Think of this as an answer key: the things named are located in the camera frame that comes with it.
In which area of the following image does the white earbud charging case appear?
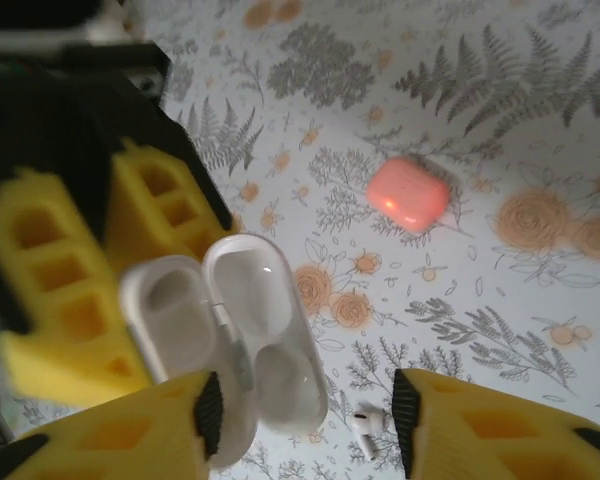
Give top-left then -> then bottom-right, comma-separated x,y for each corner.
119,234 -> 330,470

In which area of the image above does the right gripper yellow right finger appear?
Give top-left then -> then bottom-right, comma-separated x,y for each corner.
392,368 -> 600,480

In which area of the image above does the pink earbud charging case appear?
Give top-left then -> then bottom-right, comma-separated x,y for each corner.
365,156 -> 451,236

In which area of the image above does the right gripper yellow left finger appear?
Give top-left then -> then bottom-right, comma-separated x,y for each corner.
0,370 -> 226,480

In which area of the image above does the white wireless earbud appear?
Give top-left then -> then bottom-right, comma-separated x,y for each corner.
350,402 -> 391,462

